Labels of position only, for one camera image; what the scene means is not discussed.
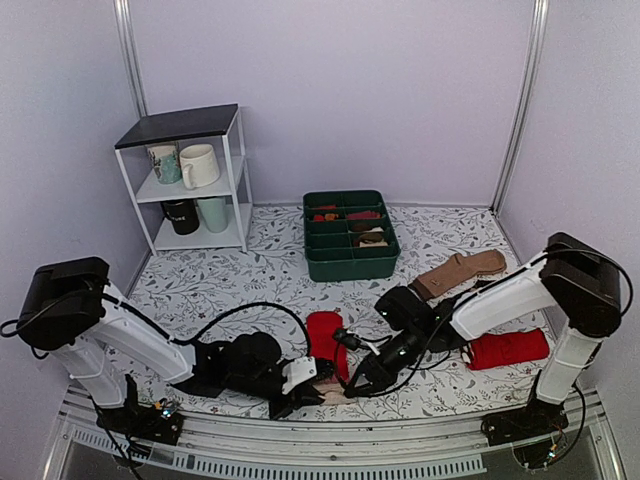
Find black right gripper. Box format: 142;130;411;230
345;325;426;398

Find red and cream sock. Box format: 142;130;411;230
306;311;353;406

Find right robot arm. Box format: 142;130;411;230
344;232;634;436

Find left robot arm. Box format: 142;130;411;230
10;257;334;434

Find rolled socks in bin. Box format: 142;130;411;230
304;203;392;247

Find folded red sock pair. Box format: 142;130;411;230
460;329;550;371

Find tan ribbed sock pair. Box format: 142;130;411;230
409;249;507;301

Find black argyle sock pair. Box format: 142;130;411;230
467;280;499;293

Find green divided storage bin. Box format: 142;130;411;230
303;190;400;282

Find mint green mug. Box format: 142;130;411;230
197;197;228;233

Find black mug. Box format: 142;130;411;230
161;199;200;236

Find white shelf unit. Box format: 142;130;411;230
114;104;253;254

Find white ceramic mug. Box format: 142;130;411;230
179;144;220;190

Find floral teal mug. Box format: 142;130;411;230
146;142;182;185

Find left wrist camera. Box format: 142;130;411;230
281;357;318;395

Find aluminium front rail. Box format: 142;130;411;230
44;384;626;480

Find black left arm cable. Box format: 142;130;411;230
94;287;311;366

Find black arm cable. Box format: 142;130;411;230
94;287;311;366
332;247;631;451

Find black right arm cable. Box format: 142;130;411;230
332;247;631;451

